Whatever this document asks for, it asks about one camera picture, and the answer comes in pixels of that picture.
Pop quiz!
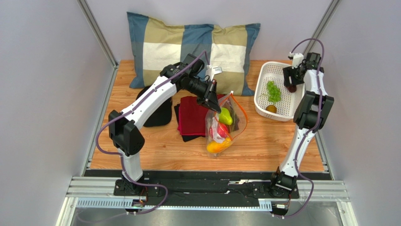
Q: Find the green grape bunch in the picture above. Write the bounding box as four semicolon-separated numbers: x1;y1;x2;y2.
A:
261;81;281;103

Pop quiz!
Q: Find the clear zip bag orange zipper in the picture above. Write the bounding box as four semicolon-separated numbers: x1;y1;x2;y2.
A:
205;93;248;157

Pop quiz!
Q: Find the brown kiwi fruit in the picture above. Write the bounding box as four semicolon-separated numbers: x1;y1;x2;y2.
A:
265;105;277;113

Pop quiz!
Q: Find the dark red folded cloth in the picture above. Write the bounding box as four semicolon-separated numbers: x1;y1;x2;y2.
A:
177;96;208;137

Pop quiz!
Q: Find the white perforated plastic basket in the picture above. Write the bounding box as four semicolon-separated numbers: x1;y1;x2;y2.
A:
254;61;305;121

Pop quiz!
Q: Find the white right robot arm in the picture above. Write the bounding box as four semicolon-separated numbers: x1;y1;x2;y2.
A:
269;52;334;197

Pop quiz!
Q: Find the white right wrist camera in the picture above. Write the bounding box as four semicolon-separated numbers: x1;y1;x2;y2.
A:
288;52;304;69

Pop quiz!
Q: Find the blue beige checkered pillow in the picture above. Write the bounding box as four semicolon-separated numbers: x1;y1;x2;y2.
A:
127;12;261;96

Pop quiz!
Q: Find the green pear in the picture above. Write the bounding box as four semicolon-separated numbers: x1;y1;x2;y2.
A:
218;107;233;126

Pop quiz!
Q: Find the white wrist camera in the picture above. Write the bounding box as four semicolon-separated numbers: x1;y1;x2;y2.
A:
288;52;304;69
204;65;223;81

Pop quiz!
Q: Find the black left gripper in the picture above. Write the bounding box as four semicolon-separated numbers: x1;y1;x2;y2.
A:
185;76;221;114

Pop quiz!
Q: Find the orange yellow mango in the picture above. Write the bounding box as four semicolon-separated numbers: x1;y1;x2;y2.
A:
207;140;232;153

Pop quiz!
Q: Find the right aluminium corner post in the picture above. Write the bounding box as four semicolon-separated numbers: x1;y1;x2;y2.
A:
297;0;342;55

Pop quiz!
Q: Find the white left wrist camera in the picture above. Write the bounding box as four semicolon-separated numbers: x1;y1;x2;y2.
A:
204;65;223;81

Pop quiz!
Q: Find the dark purple date fruit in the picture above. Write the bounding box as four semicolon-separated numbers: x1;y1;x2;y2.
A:
287;85;297;93

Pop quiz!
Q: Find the aluminium frame rail base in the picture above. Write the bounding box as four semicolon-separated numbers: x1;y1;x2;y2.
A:
65;177;357;226

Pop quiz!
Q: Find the grey toy fish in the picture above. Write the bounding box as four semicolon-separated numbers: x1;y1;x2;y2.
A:
230;107;241;132

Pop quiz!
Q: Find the left aluminium corner post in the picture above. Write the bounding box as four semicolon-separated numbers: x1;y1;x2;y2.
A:
77;0;119;68

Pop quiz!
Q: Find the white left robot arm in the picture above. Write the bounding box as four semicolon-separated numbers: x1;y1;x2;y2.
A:
106;54;221;195

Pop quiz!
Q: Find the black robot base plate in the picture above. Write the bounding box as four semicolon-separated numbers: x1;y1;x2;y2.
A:
83;169;332;209

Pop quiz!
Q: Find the red apple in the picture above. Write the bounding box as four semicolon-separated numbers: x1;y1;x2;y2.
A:
209;123;229;139

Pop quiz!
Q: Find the black folded cloth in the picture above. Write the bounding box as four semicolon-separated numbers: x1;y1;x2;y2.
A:
174;104;205;142

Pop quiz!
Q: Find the aluminium corner post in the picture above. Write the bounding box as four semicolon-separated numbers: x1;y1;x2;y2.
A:
77;0;119;68
297;0;342;55

